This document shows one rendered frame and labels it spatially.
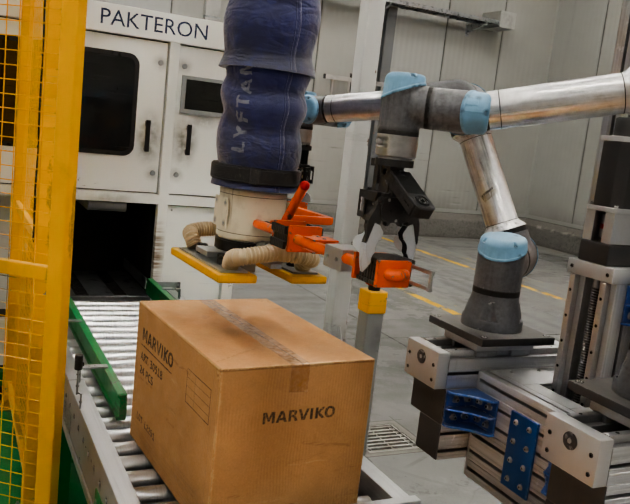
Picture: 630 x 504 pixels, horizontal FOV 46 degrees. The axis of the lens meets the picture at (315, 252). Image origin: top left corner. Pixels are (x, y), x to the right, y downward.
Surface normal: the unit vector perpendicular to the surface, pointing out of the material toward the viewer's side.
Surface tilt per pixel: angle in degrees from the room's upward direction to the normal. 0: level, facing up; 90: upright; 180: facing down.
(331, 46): 90
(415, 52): 90
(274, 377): 90
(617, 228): 90
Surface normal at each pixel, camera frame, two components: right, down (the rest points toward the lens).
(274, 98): 0.22, -0.20
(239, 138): -0.20, -0.10
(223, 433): 0.49, 0.19
